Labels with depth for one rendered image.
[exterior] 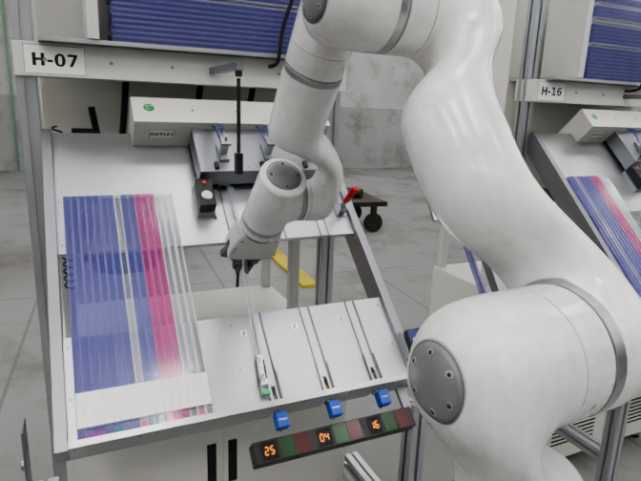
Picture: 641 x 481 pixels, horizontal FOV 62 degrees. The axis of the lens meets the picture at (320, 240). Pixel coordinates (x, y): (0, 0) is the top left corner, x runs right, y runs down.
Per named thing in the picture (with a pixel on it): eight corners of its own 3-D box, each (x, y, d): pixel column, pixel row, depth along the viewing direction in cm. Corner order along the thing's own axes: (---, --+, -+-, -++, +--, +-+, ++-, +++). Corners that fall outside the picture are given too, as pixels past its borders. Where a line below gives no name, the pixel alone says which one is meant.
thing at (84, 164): (347, 243, 136) (355, 232, 132) (59, 267, 108) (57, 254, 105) (311, 148, 152) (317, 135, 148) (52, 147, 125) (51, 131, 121)
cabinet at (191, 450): (340, 548, 158) (349, 357, 144) (81, 637, 130) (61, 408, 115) (267, 429, 216) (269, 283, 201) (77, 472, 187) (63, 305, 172)
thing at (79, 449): (401, 388, 117) (416, 377, 112) (70, 461, 90) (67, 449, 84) (399, 383, 118) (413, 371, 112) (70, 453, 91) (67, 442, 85)
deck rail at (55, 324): (70, 460, 90) (68, 450, 85) (56, 463, 89) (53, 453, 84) (52, 148, 125) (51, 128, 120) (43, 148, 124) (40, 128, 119)
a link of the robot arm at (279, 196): (286, 199, 105) (240, 198, 101) (307, 156, 95) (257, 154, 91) (294, 236, 101) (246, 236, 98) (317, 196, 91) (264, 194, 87)
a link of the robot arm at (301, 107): (373, 60, 86) (319, 199, 106) (279, 46, 80) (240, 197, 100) (393, 92, 80) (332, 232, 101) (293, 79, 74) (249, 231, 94)
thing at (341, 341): (403, 379, 116) (410, 373, 113) (69, 449, 89) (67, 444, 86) (375, 302, 125) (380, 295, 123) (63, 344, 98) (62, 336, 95)
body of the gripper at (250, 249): (283, 207, 107) (269, 237, 116) (233, 206, 103) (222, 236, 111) (290, 240, 103) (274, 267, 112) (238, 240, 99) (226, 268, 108)
